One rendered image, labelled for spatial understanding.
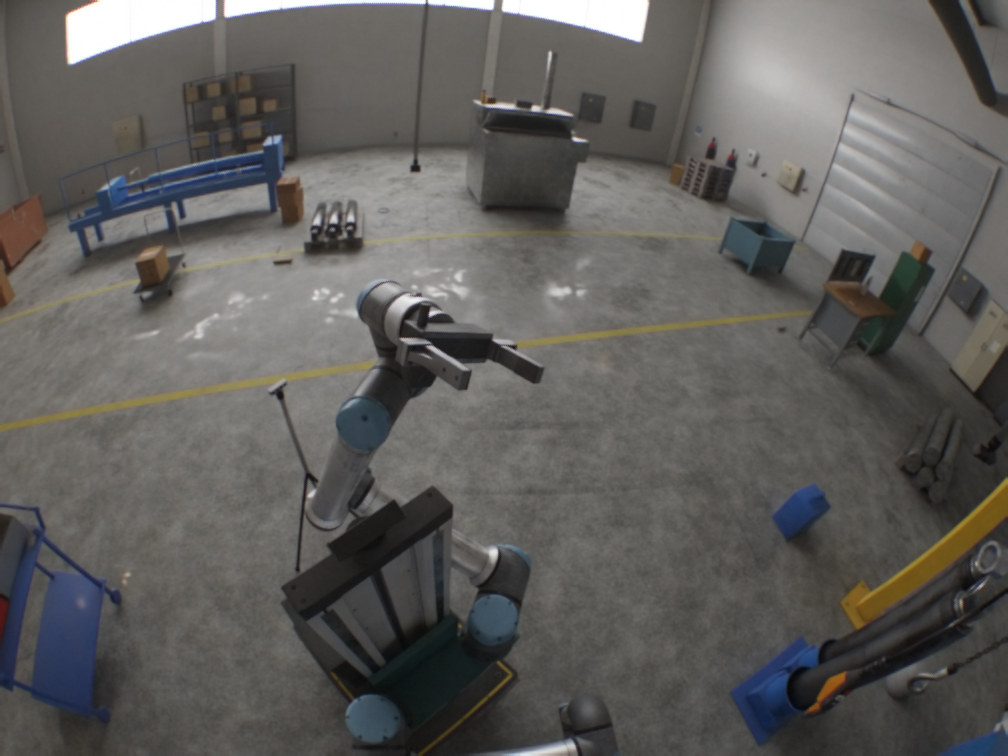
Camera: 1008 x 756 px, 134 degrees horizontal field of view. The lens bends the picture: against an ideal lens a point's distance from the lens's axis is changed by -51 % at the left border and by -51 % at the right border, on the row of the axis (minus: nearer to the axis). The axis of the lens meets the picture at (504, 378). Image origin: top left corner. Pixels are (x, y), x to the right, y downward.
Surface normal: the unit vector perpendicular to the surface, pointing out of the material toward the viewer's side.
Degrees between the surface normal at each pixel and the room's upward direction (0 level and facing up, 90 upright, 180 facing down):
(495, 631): 5
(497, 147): 90
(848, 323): 90
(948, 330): 90
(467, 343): 79
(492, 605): 5
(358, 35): 90
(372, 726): 5
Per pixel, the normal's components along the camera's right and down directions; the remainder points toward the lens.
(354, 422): -0.22, 0.57
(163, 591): 0.11, -0.74
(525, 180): 0.26, 0.66
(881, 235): -0.93, 0.14
